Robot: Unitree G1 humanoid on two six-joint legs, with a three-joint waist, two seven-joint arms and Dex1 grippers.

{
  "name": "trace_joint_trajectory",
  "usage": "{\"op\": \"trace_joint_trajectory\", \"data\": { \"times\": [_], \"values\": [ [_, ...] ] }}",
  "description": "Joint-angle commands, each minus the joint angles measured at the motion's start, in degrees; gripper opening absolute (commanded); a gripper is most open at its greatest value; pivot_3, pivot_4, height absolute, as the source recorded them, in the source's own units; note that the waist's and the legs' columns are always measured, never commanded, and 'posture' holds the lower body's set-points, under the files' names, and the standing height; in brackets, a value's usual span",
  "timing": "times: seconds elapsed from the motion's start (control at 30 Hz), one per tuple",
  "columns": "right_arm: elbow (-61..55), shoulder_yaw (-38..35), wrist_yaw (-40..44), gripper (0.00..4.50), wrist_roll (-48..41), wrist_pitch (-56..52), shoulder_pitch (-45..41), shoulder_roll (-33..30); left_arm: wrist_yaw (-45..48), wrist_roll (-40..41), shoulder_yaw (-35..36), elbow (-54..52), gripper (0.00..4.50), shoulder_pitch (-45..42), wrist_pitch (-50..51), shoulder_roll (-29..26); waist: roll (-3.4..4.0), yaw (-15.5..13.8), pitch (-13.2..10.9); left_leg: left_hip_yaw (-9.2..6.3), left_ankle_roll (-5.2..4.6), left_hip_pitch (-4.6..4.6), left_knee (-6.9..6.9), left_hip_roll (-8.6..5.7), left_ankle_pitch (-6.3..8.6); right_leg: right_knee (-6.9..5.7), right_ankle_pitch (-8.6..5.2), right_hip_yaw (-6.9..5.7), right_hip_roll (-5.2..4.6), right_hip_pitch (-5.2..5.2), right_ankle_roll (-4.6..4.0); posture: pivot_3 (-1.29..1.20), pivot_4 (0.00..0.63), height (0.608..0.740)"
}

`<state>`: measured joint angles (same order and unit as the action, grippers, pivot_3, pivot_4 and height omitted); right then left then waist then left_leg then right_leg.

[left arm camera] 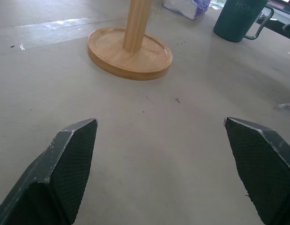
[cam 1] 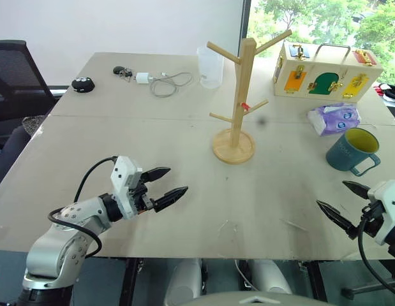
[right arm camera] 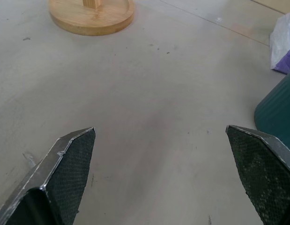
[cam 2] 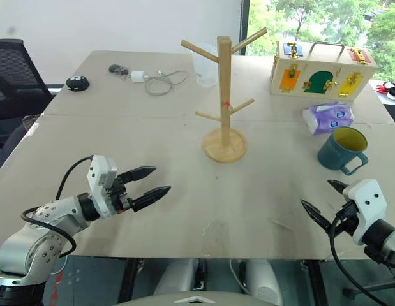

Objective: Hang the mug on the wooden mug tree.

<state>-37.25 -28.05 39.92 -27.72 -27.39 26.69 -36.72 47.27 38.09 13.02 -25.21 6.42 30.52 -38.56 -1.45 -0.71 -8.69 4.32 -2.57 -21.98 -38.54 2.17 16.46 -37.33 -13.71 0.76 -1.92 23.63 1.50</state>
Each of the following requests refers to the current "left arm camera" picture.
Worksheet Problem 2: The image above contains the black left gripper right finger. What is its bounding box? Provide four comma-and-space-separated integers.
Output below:
223, 117, 290, 225

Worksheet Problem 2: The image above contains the white purple tissue pack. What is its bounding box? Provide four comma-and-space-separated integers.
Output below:
161, 0, 212, 21

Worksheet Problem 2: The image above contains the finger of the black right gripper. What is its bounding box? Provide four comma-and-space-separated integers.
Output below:
276, 102, 290, 113

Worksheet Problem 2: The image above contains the wooden stand with round base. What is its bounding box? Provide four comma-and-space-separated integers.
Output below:
87, 0, 173, 81

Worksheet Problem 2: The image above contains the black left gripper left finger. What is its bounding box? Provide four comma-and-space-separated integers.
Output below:
0, 118, 98, 225

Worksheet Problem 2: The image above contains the dark green mug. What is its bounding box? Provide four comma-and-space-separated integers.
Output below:
213, 0, 275, 43

